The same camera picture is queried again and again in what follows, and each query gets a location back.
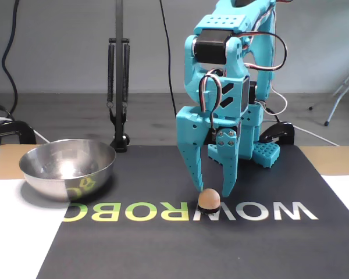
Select teal gripper black servo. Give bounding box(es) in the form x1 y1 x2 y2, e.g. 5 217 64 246
176 106 241 199

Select wooden ball with black ring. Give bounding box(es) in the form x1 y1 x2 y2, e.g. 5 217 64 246
197 188 221 215

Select metal bowl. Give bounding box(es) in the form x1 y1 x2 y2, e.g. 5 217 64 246
19 138 117 203

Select black mat with WOWROBO print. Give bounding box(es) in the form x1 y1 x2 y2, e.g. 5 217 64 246
36 144 349 279

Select white folding stand legs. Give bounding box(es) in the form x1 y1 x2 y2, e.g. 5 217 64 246
308 59 349 126

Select black spring lamp stand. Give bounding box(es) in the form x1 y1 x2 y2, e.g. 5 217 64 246
106 0 131 153

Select gripper servo wire loop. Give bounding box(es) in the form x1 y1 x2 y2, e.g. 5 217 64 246
199 74 223 133

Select thin black hanging cable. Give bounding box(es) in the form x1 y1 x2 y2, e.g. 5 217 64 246
159 0 177 116

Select arm servo wire harness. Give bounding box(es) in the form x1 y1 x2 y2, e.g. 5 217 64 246
238 30 289 116

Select short white cable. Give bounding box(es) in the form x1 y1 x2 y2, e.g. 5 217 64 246
31 129 52 144

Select black cable loop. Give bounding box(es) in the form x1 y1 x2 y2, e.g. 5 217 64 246
0 102 16 120

